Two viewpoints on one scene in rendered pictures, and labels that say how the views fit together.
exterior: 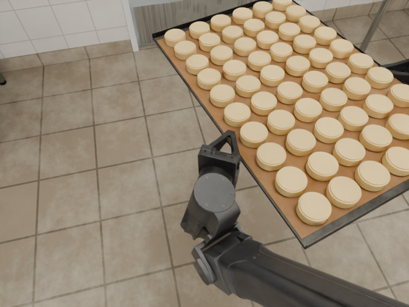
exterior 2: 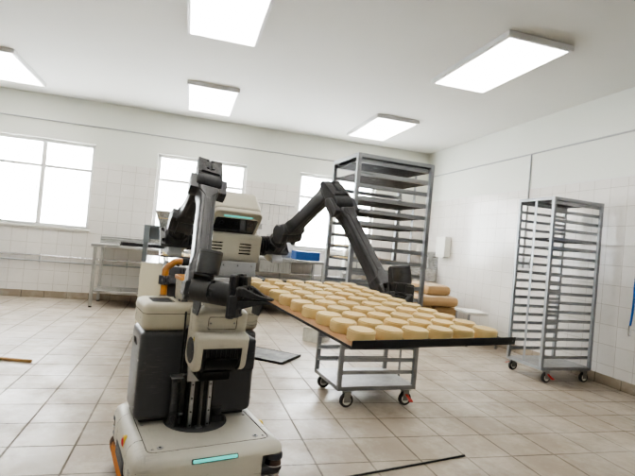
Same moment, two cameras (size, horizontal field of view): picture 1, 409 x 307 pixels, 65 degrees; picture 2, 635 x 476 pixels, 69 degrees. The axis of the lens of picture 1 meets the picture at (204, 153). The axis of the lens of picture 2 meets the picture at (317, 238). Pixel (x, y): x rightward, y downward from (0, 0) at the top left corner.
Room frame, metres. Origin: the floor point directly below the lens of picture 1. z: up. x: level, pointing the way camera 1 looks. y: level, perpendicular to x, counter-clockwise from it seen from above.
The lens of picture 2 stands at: (1.60, -0.32, 1.13)
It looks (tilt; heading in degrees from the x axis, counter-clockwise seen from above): 1 degrees up; 178
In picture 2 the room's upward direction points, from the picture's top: 5 degrees clockwise
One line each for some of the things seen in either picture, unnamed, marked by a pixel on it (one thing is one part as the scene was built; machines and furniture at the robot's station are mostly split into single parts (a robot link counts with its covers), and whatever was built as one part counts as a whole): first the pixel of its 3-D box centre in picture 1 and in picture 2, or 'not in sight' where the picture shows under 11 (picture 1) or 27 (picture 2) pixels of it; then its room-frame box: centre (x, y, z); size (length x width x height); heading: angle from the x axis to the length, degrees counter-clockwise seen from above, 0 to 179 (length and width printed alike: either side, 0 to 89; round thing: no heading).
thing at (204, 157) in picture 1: (213, 184); (402, 299); (0.25, -0.02, 0.99); 0.07 x 0.07 x 0.10; 72
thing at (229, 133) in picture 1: (224, 154); (399, 306); (0.32, -0.04, 0.98); 0.09 x 0.07 x 0.07; 162
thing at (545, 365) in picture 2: not in sight; (554, 286); (-3.16, 2.34, 0.93); 0.64 x 0.51 x 1.78; 107
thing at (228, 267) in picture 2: not in sight; (229, 287); (-0.30, -0.60, 0.93); 0.28 x 0.16 x 0.22; 117
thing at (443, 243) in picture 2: not in sight; (423, 267); (-6.35, 1.82, 0.92); 1.00 x 0.36 x 1.11; 14
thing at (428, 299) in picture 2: not in sight; (430, 299); (-5.19, 1.65, 0.49); 0.72 x 0.42 x 0.15; 109
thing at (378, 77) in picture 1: (378, 77); (280, 295); (0.49, -0.36, 1.00); 0.05 x 0.05 x 0.02
